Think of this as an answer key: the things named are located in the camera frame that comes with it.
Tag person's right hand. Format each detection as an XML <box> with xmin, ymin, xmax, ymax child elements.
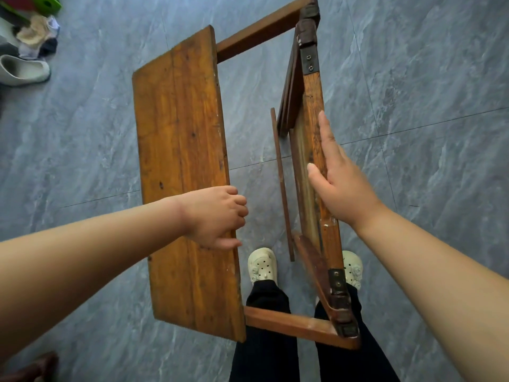
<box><xmin>306</xmin><ymin>110</ymin><xmax>392</xmax><ymax>235</ymax></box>

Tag person's left hand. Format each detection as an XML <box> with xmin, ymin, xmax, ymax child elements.
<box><xmin>174</xmin><ymin>185</ymin><xmax>249</xmax><ymax>251</ymax></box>

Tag person's left forearm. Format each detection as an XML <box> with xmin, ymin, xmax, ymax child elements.
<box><xmin>0</xmin><ymin>196</ymin><xmax>188</xmax><ymax>362</ymax></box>

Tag person's right forearm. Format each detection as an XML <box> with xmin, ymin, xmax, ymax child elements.
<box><xmin>354</xmin><ymin>206</ymin><xmax>509</xmax><ymax>382</ymax></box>

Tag person's left cream shoe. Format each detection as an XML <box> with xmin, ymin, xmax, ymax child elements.
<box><xmin>247</xmin><ymin>247</ymin><xmax>278</xmax><ymax>285</ymax></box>

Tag person's cream shoe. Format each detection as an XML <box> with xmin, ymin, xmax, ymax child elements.
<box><xmin>343</xmin><ymin>250</ymin><xmax>364</xmax><ymax>291</ymax></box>
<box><xmin>247</xmin><ymin>247</ymin><xmax>278</xmax><ymax>285</ymax></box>

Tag person's right cream shoe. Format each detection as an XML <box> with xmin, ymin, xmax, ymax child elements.
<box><xmin>343</xmin><ymin>250</ymin><xmax>364</xmax><ymax>291</ymax></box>

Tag person's black trousers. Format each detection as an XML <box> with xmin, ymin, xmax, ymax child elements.
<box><xmin>229</xmin><ymin>279</ymin><xmax>400</xmax><ymax>382</ymax></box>

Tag brown wooden folding table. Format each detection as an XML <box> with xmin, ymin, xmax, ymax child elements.
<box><xmin>131</xmin><ymin>0</ymin><xmax>362</xmax><ymax>351</ymax></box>

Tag pile of mixed clothes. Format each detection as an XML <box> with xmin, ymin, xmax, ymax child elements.
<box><xmin>14</xmin><ymin>13</ymin><xmax>60</xmax><ymax>59</ymax></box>

